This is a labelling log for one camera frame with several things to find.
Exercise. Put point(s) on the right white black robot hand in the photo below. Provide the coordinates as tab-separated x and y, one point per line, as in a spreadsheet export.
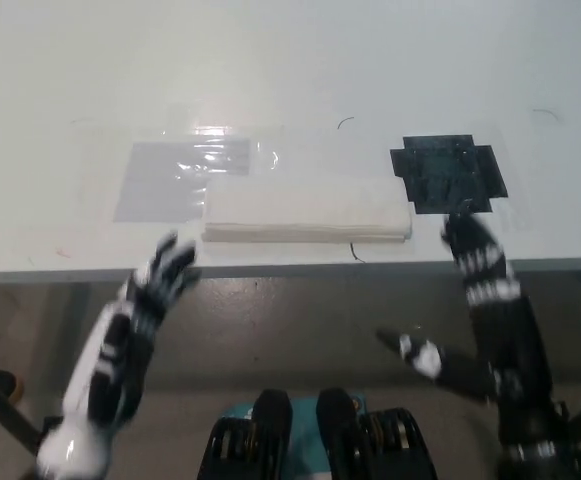
510	340

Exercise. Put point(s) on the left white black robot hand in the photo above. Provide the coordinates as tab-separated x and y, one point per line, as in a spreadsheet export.
120	345

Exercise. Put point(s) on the white napkin stack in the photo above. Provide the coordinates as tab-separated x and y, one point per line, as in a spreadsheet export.
305	210

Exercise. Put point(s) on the dark metal table leg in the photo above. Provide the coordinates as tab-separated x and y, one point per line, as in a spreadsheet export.
0	395

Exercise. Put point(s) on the clear plastic bag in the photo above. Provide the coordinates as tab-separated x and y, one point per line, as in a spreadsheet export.
165	185

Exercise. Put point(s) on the black tape patch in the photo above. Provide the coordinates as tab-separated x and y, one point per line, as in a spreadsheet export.
445	175

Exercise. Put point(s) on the clear plastic sleeve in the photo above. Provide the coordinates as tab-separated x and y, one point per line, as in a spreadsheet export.
265	155

